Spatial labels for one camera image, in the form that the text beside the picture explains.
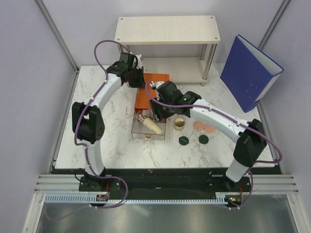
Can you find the dark green lid left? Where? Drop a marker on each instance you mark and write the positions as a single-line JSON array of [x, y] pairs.
[[183, 140]]

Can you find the pink powder puff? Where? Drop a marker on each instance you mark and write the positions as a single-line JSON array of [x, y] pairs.
[[199, 126], [209, 129]]

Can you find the pink powder puff left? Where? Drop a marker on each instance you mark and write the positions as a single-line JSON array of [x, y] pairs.
[[199, 126]]

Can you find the white two-tier shelf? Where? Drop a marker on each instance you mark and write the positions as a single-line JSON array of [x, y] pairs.
[[173, 31]]

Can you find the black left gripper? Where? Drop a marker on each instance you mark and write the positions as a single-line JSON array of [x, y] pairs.
[[140, 83]]

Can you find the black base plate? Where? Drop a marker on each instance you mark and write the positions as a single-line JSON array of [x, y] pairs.
[[164, 183]]

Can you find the blue ring binder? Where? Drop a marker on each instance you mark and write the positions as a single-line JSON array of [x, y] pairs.
[[249, 73]]

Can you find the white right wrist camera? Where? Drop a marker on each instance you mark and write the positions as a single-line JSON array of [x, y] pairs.
[[157, 87]]

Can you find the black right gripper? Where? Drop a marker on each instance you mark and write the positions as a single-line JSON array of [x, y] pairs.
[[155, 107]]

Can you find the light blue cable duct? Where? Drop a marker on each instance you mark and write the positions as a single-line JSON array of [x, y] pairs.
[[96, 199]]

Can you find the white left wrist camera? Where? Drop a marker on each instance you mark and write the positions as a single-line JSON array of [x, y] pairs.
[[137, 61]]

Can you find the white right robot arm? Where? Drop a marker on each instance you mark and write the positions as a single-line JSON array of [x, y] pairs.
[[248, 136]]

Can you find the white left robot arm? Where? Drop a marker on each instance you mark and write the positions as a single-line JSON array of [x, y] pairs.
[[87, 121]]

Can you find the pink powder puff right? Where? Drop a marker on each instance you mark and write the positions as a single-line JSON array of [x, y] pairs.
[[209, 129]]

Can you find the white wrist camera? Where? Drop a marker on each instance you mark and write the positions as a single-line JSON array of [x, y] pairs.
[[137, 61], [157, 87]]

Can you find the dark green lid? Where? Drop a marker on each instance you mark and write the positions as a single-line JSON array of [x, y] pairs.
[[203, 139], [183, 140]]

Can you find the dark green lid right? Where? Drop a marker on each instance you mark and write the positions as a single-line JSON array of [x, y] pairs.
[[203, 139]]

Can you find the cream lotion bottle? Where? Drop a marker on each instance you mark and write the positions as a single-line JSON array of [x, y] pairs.
[[147, 122]]

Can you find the gold round jar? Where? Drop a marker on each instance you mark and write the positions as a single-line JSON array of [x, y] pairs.
[[179, 124]]

